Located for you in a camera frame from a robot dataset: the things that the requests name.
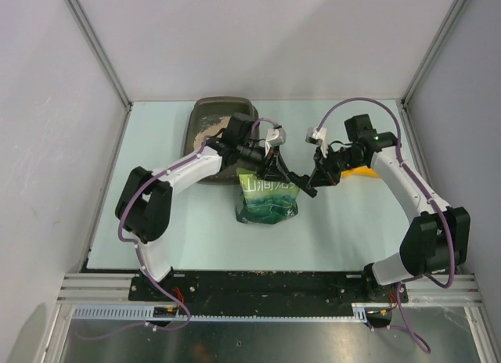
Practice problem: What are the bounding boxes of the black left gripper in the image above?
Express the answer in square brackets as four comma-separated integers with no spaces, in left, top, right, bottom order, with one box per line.
[237,141,290,185]

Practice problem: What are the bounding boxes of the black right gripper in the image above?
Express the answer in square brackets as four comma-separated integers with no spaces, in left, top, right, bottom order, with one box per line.
[308,142,366,186]

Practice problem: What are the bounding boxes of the green litter bag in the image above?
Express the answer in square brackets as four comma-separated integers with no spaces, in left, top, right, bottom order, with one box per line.
[236,169,300,225]

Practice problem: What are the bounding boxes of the yellow plastic scoop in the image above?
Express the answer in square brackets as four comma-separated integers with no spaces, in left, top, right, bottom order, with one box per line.
[341,166,380,178]

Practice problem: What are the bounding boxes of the black bag clip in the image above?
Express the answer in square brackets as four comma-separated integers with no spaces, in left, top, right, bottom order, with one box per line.
[287,171,318,198]

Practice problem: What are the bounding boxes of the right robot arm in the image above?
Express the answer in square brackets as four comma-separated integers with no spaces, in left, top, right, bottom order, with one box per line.
[306,114,470,301]

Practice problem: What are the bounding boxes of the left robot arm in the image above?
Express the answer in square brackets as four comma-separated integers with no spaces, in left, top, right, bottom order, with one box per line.
[115,113,289,300]

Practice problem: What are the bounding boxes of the beige litter pile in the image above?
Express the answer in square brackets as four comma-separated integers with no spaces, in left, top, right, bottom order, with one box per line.
[193,116,230,148]

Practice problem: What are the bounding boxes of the dark grey litter box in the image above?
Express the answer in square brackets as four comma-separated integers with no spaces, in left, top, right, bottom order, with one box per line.
[183,96,259,186]

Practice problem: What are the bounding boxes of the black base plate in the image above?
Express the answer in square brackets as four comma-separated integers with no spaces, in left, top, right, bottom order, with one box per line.
[128,270,408,317]

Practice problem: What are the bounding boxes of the aluminium frame rail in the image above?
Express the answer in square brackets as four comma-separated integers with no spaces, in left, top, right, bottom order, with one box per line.
[58,271,483,307]

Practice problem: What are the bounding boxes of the grey slotted cable duct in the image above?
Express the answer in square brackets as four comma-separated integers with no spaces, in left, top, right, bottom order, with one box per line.
[72,303,390,323]

